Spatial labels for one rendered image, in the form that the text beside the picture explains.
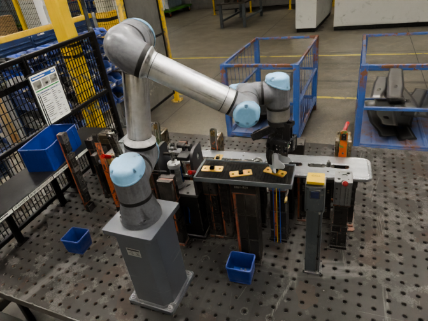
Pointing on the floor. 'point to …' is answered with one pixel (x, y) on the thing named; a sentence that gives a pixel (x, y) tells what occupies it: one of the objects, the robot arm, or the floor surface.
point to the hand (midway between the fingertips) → (274, 168)
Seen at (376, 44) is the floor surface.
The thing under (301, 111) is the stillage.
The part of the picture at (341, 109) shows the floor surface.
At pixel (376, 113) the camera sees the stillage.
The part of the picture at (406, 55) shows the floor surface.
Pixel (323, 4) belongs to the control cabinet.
